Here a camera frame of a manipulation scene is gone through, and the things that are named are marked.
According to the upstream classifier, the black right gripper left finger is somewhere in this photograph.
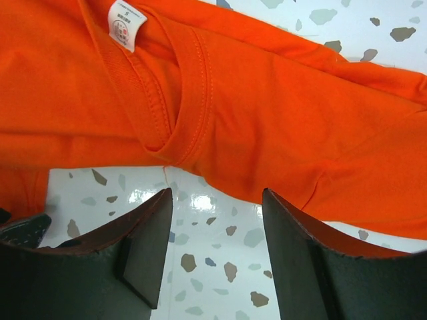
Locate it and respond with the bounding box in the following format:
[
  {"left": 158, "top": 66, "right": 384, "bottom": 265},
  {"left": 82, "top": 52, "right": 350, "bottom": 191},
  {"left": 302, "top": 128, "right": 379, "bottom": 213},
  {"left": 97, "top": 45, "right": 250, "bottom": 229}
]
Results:
[{"left": 1, "top": 189, "right": 173, "bottom": 319}]

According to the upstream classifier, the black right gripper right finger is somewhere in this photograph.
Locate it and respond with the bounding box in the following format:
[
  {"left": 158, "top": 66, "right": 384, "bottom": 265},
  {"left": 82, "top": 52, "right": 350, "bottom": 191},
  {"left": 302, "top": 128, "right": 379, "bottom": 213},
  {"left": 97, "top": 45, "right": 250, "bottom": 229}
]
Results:
[{"left": 262, "top": 189, "right": 426, "bottom": 319}]

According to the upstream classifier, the orange t shirt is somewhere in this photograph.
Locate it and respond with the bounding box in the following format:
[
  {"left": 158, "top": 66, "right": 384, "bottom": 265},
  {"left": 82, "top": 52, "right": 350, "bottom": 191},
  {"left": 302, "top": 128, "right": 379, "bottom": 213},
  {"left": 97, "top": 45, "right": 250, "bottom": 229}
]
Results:
[{"left": 1, "top": 1, "right": 426, "bottom": 239}]

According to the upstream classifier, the white garment label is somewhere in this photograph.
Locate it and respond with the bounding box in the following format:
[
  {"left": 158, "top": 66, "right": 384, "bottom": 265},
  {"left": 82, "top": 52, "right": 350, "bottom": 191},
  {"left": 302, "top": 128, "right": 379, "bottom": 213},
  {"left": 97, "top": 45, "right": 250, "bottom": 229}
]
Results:
[{"left": 107, "top": 0, "right": 147, "bottom": 53}]

